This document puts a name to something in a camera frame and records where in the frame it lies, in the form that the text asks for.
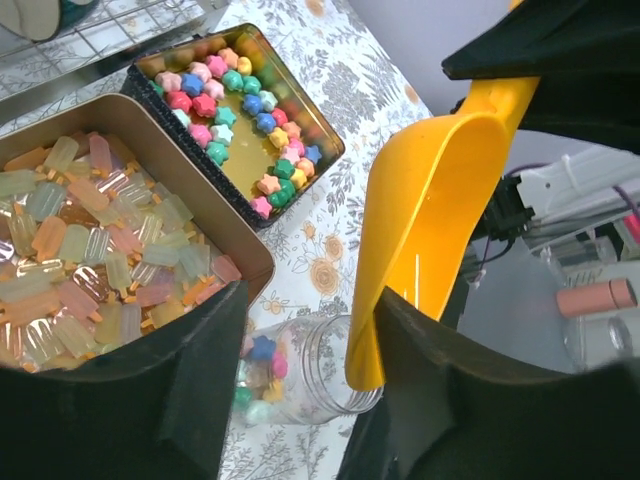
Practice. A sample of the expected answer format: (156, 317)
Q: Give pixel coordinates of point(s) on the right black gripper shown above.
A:
(597, 40)

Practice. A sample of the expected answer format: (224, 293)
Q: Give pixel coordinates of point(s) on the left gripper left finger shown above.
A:
(156, 408)

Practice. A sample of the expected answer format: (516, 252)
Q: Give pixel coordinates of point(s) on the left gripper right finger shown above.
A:
(454, 409)

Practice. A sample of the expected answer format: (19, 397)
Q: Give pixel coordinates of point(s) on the clear glass jar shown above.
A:
(292, 373)

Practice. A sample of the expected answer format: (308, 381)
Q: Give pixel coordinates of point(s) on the yellow plastic scoop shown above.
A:
(427, 189)

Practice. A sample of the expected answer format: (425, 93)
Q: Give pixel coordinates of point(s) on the popsicle candy tin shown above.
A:
(109, 233)

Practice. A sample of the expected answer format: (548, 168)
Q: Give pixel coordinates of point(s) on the star candy tin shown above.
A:
(231, 104)

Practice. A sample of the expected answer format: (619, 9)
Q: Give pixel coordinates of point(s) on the steel dish rack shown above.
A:
(87, 36)

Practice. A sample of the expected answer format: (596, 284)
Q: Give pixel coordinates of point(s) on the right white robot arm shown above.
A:
(547, 191)

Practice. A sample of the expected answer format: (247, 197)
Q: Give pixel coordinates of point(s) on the empty glass jar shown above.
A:
(592, 343)

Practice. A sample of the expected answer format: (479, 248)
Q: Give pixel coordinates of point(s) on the pink cylinder container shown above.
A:
(605, 296)

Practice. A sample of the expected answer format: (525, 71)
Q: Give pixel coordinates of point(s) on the teal white mug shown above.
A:
(78, 4)

